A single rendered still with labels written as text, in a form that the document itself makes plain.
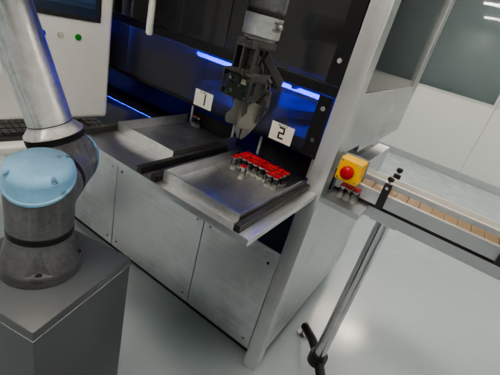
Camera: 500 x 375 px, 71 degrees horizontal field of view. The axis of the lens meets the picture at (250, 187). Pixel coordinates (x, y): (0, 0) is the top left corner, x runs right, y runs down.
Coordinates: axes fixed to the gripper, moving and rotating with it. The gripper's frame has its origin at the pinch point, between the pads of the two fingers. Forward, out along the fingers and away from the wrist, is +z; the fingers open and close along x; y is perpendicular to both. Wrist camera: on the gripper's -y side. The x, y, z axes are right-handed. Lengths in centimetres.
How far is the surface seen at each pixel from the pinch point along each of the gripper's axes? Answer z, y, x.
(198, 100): 9, -36, -43
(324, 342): 87, -50, 32
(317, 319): 110, -86, 22
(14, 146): 29, 15, -69
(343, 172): 10.1, -32.0, 17.4
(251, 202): 21.4, -11.0, 1.4
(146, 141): 19.6, -9.7, -39.6
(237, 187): 21.4, -14.8, -6.1
